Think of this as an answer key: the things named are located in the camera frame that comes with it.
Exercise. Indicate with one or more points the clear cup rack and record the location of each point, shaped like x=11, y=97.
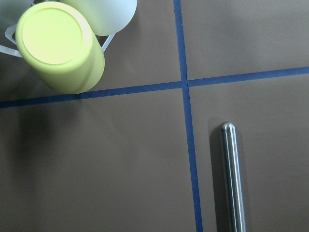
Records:
x=10, y=13

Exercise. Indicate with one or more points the yellow-green upturned cup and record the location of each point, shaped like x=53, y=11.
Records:
x=75, y=76

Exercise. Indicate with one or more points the steel muddler rod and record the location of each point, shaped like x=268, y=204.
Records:
x=230, y=155

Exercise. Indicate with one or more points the white upturned cup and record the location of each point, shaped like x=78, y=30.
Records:
x=105, y=17

